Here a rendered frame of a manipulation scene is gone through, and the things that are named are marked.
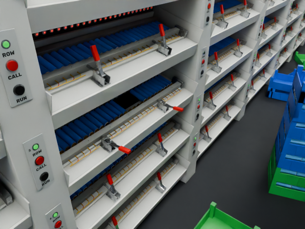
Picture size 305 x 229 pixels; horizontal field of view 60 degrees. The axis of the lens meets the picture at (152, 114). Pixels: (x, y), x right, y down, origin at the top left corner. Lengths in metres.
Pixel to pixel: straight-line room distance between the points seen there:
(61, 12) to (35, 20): 0.05
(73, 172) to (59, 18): 0.36
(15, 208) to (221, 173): 1.02
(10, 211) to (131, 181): 0.41
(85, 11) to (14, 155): 0.30
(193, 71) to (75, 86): 0.52
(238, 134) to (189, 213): 0.70
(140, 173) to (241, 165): 0.70
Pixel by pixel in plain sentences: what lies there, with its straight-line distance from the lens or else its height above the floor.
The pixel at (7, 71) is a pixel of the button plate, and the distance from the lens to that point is 0.48.
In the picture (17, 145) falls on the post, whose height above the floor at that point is 0.66.
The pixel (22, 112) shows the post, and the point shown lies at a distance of 0.52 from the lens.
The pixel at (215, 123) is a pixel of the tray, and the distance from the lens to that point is 1.58.
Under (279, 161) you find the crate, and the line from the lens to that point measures 1.28.
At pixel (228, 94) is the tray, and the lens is 1.52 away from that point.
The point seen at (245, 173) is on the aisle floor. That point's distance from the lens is 1.46.
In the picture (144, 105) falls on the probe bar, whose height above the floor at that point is 0.53.
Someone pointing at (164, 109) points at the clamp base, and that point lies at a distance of 0.90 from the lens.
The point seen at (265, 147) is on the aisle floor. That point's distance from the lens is 1.67.
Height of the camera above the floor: 0.95
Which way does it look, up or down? 31 degrees down
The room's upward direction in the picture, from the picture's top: straight up
